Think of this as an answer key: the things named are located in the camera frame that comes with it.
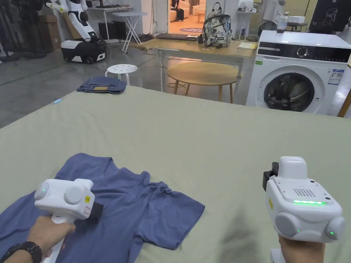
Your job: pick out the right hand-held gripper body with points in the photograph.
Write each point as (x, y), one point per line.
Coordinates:
(299, 213)

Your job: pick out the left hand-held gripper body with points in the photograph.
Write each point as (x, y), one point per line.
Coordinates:
(61, 204)

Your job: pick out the blue t-shirt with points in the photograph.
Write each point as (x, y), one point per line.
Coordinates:
(142, 202)

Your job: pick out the person's left hand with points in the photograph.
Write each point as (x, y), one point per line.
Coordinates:
(45, 233)

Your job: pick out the person's right hand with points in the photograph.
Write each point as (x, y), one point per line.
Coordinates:
(301, 252)

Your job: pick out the small light blue object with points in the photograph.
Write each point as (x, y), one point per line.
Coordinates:
(57, 101)

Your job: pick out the folded blue jeans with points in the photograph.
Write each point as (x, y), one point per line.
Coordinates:
(101, 85)

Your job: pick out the bed with pale green sheet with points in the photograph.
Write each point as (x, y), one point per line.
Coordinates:
(192, 131)

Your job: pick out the white washing machine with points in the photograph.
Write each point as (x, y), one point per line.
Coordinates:
(296, 74)

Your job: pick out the white wheeled robot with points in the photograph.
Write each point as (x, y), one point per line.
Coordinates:
(82, 41)

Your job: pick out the brown cartons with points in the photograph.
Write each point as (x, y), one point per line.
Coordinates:
(50, 33)

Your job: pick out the white desk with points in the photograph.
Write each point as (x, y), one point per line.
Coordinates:
(109, 11)

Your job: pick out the hanging black t-shirt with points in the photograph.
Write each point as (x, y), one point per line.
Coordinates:
(329, 15)

